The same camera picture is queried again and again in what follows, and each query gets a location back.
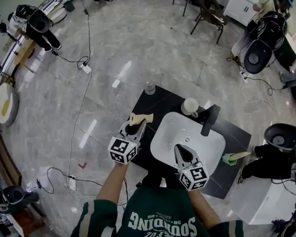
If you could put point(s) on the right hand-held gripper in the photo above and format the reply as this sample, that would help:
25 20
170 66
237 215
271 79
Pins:
194 178

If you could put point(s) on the person's left forearm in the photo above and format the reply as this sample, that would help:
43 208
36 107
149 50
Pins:
113 181

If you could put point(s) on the black faucet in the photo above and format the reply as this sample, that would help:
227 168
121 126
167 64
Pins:
209 122

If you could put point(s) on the dark rattan chair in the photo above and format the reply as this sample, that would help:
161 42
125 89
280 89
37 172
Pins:
209 11

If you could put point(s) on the dark green counter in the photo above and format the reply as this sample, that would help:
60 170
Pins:
287 53

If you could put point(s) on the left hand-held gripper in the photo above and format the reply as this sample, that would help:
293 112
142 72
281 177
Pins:
123 150

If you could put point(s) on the person's leg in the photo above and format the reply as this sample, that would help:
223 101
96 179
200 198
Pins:
151 180
175 183

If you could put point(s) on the green hexagonal cup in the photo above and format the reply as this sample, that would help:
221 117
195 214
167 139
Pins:
227 160

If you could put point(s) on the white bathtub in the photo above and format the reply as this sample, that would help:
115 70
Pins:
256 201

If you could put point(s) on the white cabinet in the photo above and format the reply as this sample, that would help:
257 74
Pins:
239 6

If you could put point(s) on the white sink basin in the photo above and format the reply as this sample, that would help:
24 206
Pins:
177 130

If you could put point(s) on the person's left leg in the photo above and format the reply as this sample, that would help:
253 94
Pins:
151 180

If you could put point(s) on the dark vanity cabinet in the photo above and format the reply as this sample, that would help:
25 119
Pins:
167 100

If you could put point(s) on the brown wooden cabinet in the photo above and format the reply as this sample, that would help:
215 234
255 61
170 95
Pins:
2 157

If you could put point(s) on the white round low table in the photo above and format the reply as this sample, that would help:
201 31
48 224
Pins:
58 15

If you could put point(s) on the person's right forearm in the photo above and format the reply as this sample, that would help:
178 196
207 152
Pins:
203 207

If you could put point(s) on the white power strip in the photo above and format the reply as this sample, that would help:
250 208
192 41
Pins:
72 183
244 77
86 68

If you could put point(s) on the white egg shaped cushion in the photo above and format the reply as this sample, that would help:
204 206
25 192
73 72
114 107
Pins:
8 107

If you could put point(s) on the light wooden table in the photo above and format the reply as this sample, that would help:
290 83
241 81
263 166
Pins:
24 48

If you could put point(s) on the clear glass jar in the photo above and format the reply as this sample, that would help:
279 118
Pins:
150 89

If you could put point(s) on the white mug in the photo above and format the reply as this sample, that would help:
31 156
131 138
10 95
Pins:
189 106

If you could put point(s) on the person's green printed shirt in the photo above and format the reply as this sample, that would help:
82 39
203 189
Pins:
158 213

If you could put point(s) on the person's right leg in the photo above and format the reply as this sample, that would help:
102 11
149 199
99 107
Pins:
175 183

